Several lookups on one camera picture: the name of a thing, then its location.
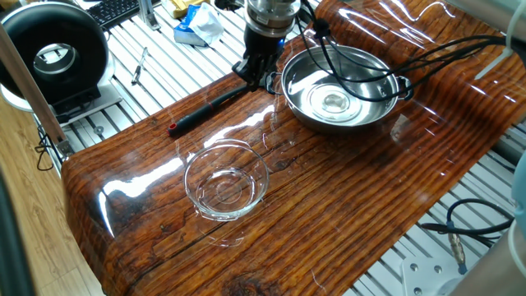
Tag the yellow packet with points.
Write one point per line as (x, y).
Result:
(185, 7)

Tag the silver pen tool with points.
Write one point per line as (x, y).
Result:
(139, 66)

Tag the black ladle with red accents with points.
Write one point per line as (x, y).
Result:
(197, 115)

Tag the metal washer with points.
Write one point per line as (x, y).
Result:
(98, 130)

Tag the blue tissue pack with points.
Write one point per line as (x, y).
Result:
(193, 29)

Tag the black computer keyboard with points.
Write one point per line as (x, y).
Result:
(111, 10)

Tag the glossy wood-grain table mat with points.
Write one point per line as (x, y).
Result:
(328, 214)

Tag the clear glass bowl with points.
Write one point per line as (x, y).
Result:
(226, 185)

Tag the short aluminium profile post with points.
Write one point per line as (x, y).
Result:
(147, 14)

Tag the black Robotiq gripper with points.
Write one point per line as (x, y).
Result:
(263, 47)

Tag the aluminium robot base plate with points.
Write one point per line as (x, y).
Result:
(423, 275)

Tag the wooden slat post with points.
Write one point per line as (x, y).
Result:
(30, 86)

